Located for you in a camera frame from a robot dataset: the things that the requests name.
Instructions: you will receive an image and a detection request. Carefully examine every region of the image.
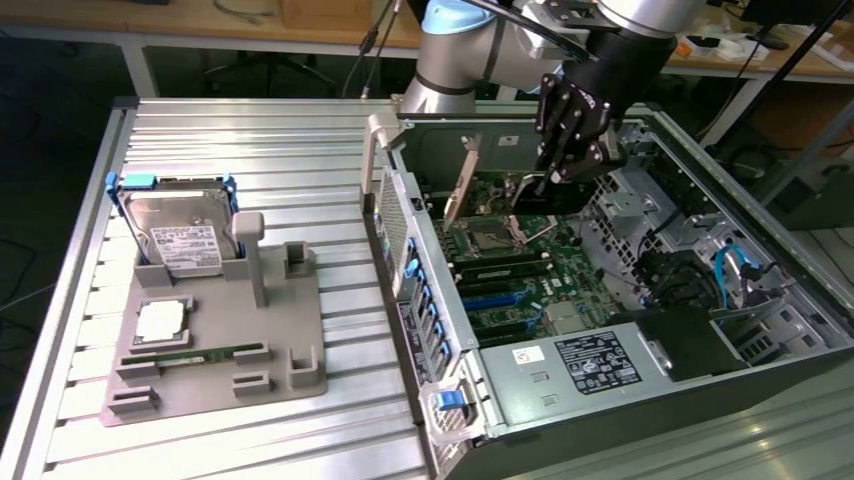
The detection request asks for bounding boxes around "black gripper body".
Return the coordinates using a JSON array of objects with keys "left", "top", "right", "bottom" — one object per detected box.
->
[{"left": 540, "top": 29, "right": 679, "bottom": 126}]

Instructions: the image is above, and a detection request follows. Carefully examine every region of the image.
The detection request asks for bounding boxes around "black graphics card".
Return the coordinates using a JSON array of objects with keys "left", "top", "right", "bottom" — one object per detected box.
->
[{"left": 440, "top": 132, "right": 599, "bottom": 235}]

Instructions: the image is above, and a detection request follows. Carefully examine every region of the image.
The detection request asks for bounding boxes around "metal disk bay cage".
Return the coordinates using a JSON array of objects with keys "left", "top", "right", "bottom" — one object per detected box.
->
[
  {"left": 578, "top": 149, "right": 686, "bottom": 259},
  {"left": 686, "top": 212, "right": 839, "bottom": 366}
]

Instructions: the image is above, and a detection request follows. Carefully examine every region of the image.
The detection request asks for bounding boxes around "white packaging with black part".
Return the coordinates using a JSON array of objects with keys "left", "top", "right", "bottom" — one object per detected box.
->
[{"left": 686, "top": 33, "right": 750, "bottom": 62}]

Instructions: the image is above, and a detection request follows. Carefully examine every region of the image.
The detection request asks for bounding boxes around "open metal socket cover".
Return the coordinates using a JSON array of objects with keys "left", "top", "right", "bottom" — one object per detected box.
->
[{"left": 506, "top": 213, "right": 560, "bottom": 245}]

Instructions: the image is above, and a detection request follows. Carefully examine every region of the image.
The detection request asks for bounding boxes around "black slanted rod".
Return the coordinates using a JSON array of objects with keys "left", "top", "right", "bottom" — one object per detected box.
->
[{"left": 693, "top": 14, "right": 842, "bottom": 147}]

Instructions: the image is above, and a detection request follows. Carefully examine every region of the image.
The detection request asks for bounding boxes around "green motherboard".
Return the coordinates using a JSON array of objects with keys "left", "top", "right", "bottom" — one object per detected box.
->
[{"left": 426, "top": 192, "right": 613, "bottom": 351}]

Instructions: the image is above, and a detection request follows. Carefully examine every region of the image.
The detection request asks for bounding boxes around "black monitor with stand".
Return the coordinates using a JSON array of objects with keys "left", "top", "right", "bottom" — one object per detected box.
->
[{"left": 738, "top": 0, "right": 813, "bottom": 51}]

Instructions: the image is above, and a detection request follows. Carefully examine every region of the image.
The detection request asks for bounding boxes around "CPU socket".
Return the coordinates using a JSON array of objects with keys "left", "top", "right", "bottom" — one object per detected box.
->
[{"left": 459, "top": 215, "right": 528, "bottom": 256}]

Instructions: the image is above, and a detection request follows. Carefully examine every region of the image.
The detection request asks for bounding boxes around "black installed RAM stick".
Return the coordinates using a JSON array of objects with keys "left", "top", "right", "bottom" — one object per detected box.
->
[{"left": 456, "top": 263, "right": 539, "bottom": 283}]

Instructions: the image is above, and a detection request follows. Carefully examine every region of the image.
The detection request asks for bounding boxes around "blue expansion slot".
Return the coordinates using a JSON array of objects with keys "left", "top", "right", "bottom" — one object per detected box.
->
[{"left": 464, "top": 292, "right": 532, "bottom": 311}]

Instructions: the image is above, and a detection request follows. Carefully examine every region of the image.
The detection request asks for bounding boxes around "black box on floor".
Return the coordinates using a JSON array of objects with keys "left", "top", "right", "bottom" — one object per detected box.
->
[{"left": 763, "top": 162, "right": 854, "bottom": 232}]

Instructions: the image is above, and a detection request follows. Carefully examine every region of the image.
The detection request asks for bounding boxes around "silver chipset heatsink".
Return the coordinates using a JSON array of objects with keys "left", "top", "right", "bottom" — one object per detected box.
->
[{"left": 543, "top": 303, "right": 583, "bottom": 335}]

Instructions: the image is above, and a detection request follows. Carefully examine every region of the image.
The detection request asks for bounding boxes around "grey power supply unit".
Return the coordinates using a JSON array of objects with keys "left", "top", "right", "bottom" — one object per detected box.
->
[{"left": 476, "top": 321, "right": 673, "bottom": 426}]

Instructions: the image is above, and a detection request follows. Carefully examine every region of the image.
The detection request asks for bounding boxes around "blue case latch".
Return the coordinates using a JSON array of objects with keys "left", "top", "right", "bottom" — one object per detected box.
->
[{"left": 430, "top": 390, "right": 466, "bottom": 414}]

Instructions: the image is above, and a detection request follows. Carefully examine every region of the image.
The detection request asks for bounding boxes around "open black PC case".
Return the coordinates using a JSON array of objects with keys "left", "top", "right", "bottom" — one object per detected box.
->
[{"left": 358, "top": 102, "right": 854, "bottom": 480}]

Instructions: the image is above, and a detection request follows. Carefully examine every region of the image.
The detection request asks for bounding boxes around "silver hard disk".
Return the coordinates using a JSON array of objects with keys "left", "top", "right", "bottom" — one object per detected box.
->
[{"left": 116, "top": 185, "right": 235, "bottom": 280}]

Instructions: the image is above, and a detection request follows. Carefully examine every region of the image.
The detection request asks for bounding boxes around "grey parts rack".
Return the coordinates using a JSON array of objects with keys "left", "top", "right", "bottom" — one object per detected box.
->
[{"left": 99, "top": 209, "right": 332, "bottom": 431}]

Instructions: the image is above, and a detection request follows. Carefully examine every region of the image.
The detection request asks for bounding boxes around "hard disk drive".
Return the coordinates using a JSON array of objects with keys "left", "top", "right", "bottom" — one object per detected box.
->
[{"left": 101, "top": 171, "right": 236, "bottom": 269}]

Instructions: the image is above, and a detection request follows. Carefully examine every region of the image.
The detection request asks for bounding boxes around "green RAM stick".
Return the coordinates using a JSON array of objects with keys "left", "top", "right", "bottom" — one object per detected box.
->
[{"left": 123, "top": 347, "right": 242, "bottom": 369}]

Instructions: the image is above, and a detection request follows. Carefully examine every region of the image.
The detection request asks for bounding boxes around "silver CPU chip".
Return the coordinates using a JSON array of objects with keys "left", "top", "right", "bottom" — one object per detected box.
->
[{"left": 132, "top": 302, "right": 188, "bottom": 346}]

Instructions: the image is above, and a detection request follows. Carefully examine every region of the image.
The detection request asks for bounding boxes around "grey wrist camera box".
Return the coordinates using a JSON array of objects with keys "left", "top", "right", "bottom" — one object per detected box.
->
[{"left": 519, "top": 0, "right": 595, "bottom": 64}]

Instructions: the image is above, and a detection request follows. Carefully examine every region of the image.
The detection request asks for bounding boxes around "wooden desk white frame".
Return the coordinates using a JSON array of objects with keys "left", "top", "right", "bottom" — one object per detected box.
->
[
  {"left": 657, "top": 0, "right": 854, "bottom": 146},
  {"left": 0, "top": 0, "right": 428, "bottom": 99}
]

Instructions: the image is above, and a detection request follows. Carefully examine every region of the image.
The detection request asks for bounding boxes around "black camera cable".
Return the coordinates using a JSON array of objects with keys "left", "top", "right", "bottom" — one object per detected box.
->
[{"left": 463, "top": 0, "right": 602, "bottom": 64}]

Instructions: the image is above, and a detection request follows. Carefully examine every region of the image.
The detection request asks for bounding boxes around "black power cable bundle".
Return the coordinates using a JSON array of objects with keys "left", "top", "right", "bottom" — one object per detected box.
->
[{"left": 637, "top": 249, "right": 713, "bottom": 307}]

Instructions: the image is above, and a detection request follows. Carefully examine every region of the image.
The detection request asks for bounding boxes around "blue disk wire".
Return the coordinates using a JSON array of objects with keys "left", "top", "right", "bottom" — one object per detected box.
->
[{"left": 710, "top": 239, "right": 762, "bottom": 314}]

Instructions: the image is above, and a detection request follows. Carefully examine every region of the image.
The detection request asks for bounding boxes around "grey hanging cable with connector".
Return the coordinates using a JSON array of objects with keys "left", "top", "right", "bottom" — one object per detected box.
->
[{"left": 358, "top": 0, "right": 403, "bottom": 100}]

